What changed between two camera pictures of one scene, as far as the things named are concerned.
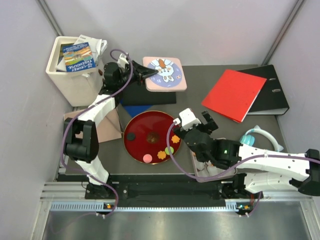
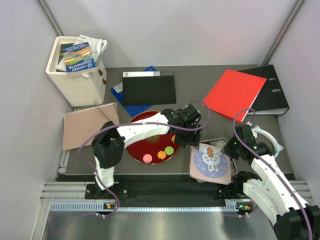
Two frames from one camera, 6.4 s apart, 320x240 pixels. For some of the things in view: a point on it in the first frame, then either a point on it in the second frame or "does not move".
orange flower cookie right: [175, 139] does not move
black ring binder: [271, 99] does not move
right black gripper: [209, 127] -> [227, 150]
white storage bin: [79, 88] does not move
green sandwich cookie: [167, 151] does not move
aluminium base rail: [72, 196] does not move
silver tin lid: [170, 76] -> [210, 164]
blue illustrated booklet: [78, 57] does not move
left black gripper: [141, 73] -> [192, 140]
